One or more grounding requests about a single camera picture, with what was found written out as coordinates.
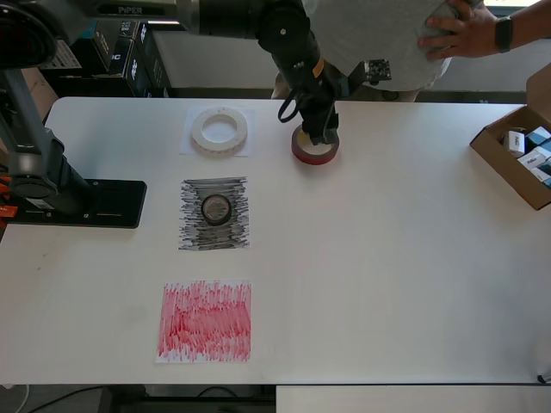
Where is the white floor cable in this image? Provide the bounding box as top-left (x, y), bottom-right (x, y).
top-left (0, 381), bottom-right (31, 413)

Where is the black floor cable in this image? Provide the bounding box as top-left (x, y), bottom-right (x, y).
top-left (25, 385), bottom-right (107, 413)

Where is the red tape roll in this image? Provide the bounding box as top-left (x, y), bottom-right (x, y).
top-left (290, 124), bottom-right (341, 165)

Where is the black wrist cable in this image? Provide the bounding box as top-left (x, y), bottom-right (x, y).
top-left (277, 88), bottom-right (303, 124)

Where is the black box with grid pattern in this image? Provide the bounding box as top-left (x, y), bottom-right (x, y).
top-left (40, 40), bottom-right (83, 70)

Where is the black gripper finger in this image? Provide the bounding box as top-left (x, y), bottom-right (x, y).
top-left (300, 120), bottom-right (325, 148)
top-left (322, 114), bottom-right (341, 144)

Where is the black wrist watch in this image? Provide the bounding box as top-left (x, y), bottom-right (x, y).
top-left (493, 15), bottom-right (514, 54)

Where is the person left hand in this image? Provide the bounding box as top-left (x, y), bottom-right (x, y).
top-left (418, 0), bottom-right (498, 60)

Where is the tall GX760A cardboard box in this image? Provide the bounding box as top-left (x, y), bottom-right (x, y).
top-left (19, 68), bottom-right (59, 128)

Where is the black AOC box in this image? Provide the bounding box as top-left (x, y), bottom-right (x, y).
top-left (124, 19), bottom-right (173, 99)
top-left (42, 37), bottom-right (135, 87)

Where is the white side table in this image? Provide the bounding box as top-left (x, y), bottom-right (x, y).
top-left (275, 385), bottom-right (551, 413)

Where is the white and blue small carton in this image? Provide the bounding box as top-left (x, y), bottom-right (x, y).
top-left (529, 159), bottom-right (551, 188)
top-left (516, 145), bottom-right (551, 170)

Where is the open cardboard box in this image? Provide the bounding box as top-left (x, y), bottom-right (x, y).
top-left (468, 62), bottom-right (551, 212)

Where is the black tape roll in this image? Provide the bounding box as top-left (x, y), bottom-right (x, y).
top-left (200, 193), bottom-right (233, 227)

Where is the small black box white text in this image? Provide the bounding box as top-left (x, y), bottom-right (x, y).
top-left (116, 19), bottom-right (145, 38)

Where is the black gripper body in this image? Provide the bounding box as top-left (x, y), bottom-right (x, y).
top-left (294, 77), bottom-right (350, 130)

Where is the black table frame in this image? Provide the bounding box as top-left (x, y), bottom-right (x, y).
top-left (102, 384), bottom-right (276, 413)

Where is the red scribbled paper sheet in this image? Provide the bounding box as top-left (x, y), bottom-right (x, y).
top-left (155, 280), bottom-right (253, 365)

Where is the black scribbled paper sheet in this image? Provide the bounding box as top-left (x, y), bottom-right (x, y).
top-left (177, 175), bottom-right (251, 251)

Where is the white tape roll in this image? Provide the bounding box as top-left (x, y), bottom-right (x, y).
top-left (190, 107), bottom-right (251, 159)

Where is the person in grey shirt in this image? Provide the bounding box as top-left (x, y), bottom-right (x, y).
top-left (270, 0), bottom-right (452, 103)

